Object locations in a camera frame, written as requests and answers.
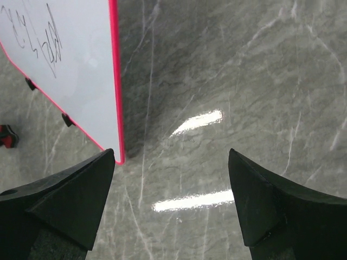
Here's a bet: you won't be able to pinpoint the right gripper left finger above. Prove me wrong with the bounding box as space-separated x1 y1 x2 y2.
1 148 115 259

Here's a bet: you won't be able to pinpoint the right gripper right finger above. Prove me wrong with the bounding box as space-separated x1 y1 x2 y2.
228 149 346 259

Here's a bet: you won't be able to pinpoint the red and black eraser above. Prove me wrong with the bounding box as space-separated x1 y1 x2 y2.
1 125 19 148

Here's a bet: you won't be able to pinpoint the white board with pink frame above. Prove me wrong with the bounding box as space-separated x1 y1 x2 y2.
1 1 125 164

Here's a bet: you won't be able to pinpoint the near black board clip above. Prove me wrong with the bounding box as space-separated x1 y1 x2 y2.
61 113 75 127

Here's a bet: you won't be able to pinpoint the black board clip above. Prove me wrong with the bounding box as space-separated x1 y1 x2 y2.
25 77 36 91
61 113 75 127

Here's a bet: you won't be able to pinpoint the far black board clip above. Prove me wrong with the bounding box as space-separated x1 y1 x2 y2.
25 77 36 91

